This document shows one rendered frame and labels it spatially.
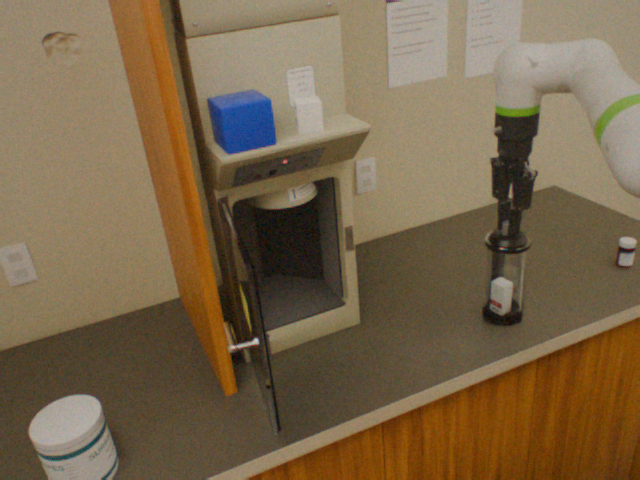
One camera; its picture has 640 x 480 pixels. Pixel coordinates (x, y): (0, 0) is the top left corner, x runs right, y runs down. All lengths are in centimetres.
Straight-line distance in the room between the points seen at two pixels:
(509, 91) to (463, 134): 77
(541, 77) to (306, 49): 48
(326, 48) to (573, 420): 123
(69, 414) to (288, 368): 50
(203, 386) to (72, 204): 60
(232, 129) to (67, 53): 59
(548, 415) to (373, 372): 57
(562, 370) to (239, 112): 108
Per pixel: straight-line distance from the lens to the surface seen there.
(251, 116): 113
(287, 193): 135
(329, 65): 129
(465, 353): 149
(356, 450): 143
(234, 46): 121
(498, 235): 149
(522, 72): 132
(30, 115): 162
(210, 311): 128
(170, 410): 143
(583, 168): 254
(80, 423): 125
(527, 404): 170
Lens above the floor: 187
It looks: 28 degrees down
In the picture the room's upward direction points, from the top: 6 degrees counter-clockwise
